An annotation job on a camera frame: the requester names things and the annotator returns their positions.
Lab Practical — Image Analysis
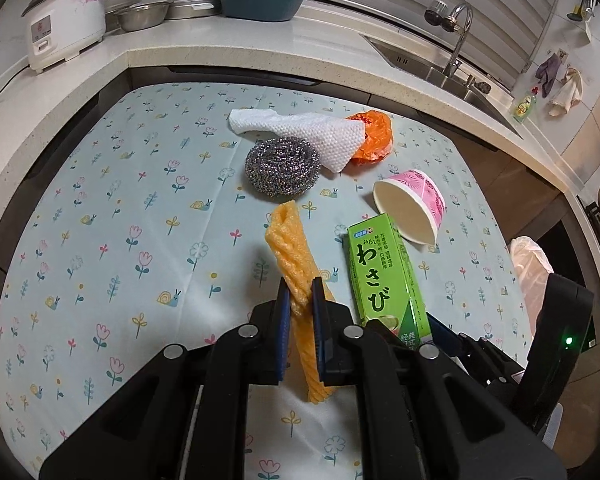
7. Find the steel wool scrubber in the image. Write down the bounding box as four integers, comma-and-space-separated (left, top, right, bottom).
245, 137, 322, 197

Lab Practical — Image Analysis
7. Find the black power cable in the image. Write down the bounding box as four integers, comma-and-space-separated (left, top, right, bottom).
0, 67, 31, 106

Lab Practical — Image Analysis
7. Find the white paper towel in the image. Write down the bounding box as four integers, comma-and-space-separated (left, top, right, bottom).
228, 108, 366, 172

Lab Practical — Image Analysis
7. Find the flat steel pan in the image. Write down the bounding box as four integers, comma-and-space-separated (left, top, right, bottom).
167, 0, 226, 21

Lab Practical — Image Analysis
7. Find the small steel bowl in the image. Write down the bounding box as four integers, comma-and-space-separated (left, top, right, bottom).
114, 1, 173, 32

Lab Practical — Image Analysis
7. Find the white bin with plastic liner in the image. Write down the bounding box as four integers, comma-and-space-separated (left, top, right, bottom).
509, 236, 553, 333

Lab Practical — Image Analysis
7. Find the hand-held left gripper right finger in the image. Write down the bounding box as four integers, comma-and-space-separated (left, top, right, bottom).
310, 277, 566, 480

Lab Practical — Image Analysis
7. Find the white hanging rag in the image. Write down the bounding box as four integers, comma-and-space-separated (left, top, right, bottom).
547, 67, 583, 116

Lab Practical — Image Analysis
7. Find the blue plastic basin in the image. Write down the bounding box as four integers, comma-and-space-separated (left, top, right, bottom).
219, 0, 308, 22

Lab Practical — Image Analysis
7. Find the white kitchen counter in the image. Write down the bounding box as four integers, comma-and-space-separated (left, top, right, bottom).
0, 0, 600, 271

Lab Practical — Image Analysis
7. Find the green dish soap bottle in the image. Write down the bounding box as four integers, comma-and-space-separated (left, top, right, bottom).
512, 86, 538, 123

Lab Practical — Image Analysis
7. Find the stainless steel sink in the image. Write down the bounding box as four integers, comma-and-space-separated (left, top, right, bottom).
362, 34, 523, 138

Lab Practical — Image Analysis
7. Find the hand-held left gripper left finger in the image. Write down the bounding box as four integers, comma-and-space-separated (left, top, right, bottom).
39, 277, 293, 480

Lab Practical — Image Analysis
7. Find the hanging yellow green tool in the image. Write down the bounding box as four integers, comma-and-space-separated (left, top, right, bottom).
567, 0, 597, 41

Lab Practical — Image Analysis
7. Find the brown base cabinet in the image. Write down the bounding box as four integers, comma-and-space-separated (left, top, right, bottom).
460, 145, 571, 261

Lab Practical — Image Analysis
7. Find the white rice cooker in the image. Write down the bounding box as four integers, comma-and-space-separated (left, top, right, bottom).
21, 0, 110, 72

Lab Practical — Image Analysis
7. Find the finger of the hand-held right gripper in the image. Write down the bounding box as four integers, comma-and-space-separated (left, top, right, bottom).
424, 312, 526, 398

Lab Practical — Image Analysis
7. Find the chrome kitchen faucet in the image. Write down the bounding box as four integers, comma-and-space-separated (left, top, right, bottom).
425, 0, 473, 78

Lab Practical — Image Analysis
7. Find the grey hanging rag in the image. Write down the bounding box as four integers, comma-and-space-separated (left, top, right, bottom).
535, 52, 563, 98

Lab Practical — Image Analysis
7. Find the narrow orange foam net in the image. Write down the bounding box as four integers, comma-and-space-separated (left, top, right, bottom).
265, 200, 338, 403

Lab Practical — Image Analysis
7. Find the pink patterned paper cup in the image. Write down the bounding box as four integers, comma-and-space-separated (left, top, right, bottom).
372, 170, 447, 245

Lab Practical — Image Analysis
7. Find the green cardboard box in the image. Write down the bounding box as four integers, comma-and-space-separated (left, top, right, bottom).
347, 212, 433, 348

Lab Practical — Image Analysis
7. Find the orange plastic wrapper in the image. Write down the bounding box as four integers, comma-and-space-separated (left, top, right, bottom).
345, 109, 395, 165

